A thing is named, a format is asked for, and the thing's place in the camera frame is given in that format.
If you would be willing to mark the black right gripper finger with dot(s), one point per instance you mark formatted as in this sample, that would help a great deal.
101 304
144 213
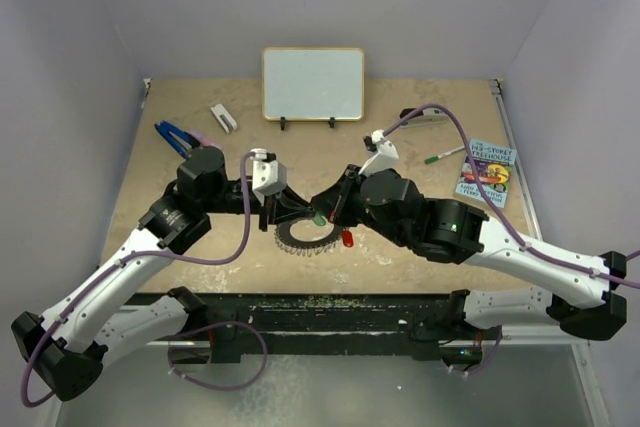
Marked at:
328 208
332 198

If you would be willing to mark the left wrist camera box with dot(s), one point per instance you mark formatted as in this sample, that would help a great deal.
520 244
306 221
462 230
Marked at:
269 175

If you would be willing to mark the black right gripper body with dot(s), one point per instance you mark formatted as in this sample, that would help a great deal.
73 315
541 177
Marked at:
352 210

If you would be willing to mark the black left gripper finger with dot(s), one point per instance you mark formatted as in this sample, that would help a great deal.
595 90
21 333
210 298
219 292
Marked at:
287 201
280 215

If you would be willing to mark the blue stapler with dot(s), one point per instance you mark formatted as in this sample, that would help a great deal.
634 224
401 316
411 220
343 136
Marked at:
179 140

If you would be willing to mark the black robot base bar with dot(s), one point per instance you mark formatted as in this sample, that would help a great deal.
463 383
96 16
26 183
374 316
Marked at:
423 327

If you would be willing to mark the small whiteboard on stand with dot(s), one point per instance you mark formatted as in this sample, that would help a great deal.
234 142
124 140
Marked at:
313 84

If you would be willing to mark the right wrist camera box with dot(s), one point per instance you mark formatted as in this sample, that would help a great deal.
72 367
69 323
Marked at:
382 153

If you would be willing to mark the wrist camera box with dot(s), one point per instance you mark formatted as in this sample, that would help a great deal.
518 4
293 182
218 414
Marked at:
382 153
269 175

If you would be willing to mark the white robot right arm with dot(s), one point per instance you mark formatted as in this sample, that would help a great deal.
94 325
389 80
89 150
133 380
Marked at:
572 291

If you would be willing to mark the white staple remover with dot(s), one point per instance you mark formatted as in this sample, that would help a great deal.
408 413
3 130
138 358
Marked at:
226 121

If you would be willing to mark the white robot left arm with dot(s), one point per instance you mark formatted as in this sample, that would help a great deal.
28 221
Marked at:
67 346

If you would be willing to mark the aluminium frame rail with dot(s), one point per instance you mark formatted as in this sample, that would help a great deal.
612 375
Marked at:
512 334

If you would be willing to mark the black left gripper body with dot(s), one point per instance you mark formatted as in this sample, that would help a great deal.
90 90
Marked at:
229 199

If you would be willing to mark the pink eraser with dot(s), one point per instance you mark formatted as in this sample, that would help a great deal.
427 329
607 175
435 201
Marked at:
201 139

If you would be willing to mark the green capped marker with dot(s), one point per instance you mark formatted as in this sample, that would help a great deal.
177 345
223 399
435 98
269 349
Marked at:
444 155

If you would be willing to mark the black grey stapler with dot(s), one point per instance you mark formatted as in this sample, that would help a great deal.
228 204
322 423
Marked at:
428 116

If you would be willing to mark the large metal key ring disc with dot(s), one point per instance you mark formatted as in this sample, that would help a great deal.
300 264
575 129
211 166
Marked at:
291 241

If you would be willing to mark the blue treehouse book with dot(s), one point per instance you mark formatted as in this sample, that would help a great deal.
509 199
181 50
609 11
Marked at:
495 165

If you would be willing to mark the red tagged key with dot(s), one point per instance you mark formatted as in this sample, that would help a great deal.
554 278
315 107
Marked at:
347 238

